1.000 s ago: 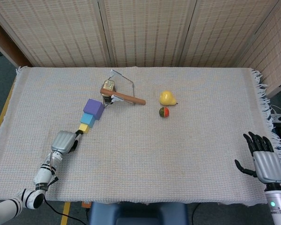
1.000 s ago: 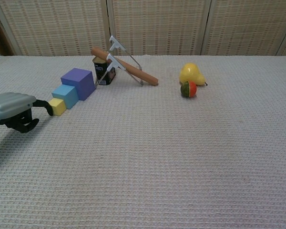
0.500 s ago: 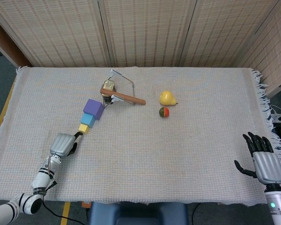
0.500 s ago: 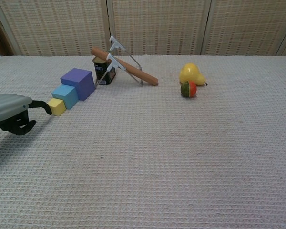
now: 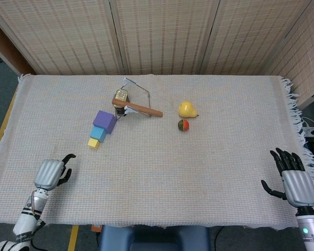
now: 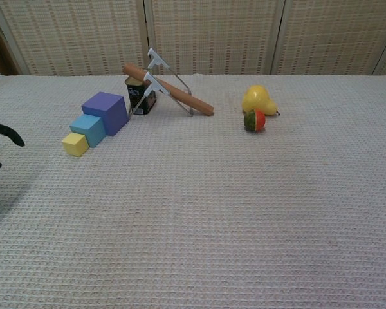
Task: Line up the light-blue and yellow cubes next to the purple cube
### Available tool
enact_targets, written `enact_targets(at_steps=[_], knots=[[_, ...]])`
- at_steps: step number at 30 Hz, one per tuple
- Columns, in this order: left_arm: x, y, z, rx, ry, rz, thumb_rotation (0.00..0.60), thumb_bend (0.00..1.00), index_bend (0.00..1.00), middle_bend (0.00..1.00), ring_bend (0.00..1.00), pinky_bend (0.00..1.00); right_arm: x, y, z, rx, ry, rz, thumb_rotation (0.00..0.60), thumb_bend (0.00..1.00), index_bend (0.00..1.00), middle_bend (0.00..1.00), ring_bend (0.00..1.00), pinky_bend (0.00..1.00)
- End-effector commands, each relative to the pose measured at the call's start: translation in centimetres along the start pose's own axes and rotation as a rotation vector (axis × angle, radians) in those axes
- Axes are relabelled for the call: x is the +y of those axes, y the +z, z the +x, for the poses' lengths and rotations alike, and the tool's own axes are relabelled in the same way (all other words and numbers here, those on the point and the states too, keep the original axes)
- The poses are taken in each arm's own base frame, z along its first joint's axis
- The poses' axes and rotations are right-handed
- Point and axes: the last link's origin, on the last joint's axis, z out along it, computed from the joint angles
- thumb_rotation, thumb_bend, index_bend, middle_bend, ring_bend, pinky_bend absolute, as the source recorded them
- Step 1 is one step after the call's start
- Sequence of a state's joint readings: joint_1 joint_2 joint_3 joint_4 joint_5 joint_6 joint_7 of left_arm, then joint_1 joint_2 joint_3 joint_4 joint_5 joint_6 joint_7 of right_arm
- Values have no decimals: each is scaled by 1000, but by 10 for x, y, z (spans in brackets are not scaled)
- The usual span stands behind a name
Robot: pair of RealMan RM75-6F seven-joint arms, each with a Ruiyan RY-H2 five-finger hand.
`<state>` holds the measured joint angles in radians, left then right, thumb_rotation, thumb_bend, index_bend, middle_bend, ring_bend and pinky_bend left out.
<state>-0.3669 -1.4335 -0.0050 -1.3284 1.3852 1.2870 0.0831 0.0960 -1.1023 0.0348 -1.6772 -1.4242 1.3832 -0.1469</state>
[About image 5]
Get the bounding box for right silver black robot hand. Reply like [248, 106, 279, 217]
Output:
[261, 147, 314, 209]

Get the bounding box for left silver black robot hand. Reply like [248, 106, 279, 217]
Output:
[33, 153, 76, 191]

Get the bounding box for small yellow cube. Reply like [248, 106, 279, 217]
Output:
[87, 138, 100, 151]

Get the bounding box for medium blue cube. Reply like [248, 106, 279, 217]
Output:
[90, 126, 107, 144]

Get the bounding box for large purple cube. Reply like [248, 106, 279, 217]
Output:
[93, 110, 117, 135]

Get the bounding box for small gold tin can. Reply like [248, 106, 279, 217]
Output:
[113, 88, 130, 117]

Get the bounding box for blue padded seat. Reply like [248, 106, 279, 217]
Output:
[98, 224, 211, 251]

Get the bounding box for white woven tablecloth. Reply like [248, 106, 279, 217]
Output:
[0, 74, 314, 232]

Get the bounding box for red green round fruit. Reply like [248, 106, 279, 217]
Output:
[177, 119, 190, 132]

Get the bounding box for yellow pear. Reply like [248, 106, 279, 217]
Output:
[177, 100, 199, 118]

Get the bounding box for woven bamboo folding screen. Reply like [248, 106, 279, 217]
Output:
[0, 0, 314, 110]

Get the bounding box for white cable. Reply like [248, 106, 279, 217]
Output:
[302, 116, 314, 134]

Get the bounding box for metal wire clip white handles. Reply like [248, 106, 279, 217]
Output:
[115, 77, 152, 121]

